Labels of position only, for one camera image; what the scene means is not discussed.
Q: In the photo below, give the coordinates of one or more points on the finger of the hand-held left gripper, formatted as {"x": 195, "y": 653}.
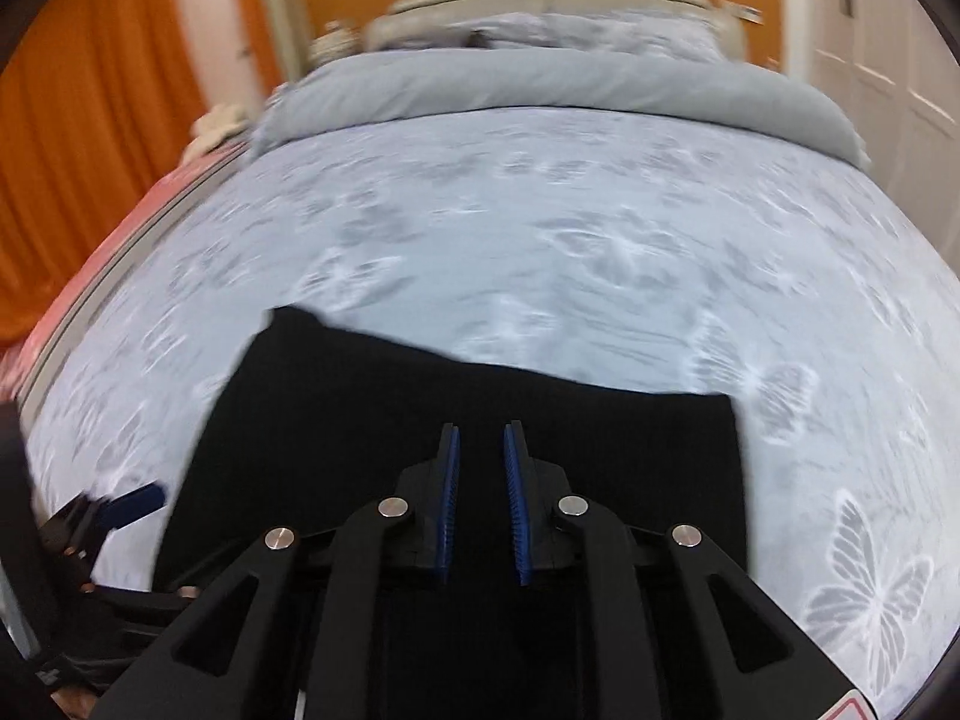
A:
{"x": 142, "y": 600}
{"x": 135, "y": 500}

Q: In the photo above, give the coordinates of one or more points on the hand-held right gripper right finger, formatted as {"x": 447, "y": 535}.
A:
{"x": 517, "y": 517}

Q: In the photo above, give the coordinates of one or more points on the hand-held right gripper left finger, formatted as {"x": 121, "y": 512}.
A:
{"x": 450, "y": 510}

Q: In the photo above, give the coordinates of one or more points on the black pants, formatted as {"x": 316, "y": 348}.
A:
{"x": 375, "y": 405}

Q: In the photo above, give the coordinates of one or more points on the butterfly print duvet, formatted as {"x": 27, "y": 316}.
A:
{"x": 600, "y": 240}

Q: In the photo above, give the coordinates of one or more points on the pink bed sheet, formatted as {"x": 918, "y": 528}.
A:
{"x": 165, "y": 184}

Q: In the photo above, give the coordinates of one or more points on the orange curtain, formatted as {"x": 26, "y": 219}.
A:
{"x": 90, "y": 127}

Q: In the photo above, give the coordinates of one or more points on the grey pillow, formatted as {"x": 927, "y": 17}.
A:
{"x": 525, "y": 82}

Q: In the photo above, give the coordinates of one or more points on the butterfly print pillow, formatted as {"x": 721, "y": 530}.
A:
{"x": 510, "y": 31}
{"x": 637, "y": 36}

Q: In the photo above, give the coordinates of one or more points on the white wardrobe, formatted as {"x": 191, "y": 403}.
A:
{"x": 900, "y": 75}

